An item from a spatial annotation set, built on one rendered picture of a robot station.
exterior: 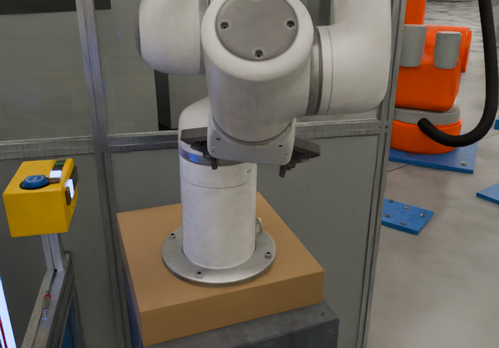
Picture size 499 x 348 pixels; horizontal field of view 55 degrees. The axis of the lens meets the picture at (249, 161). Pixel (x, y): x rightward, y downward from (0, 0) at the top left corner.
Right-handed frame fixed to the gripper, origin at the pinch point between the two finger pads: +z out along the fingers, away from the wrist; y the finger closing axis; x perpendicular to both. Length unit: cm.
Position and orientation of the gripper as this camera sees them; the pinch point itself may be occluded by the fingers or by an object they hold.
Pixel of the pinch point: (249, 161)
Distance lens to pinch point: 65.0
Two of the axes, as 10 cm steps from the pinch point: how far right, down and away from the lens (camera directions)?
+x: -1.1, 9.4, -3.1
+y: -9.9, -1.1, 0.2
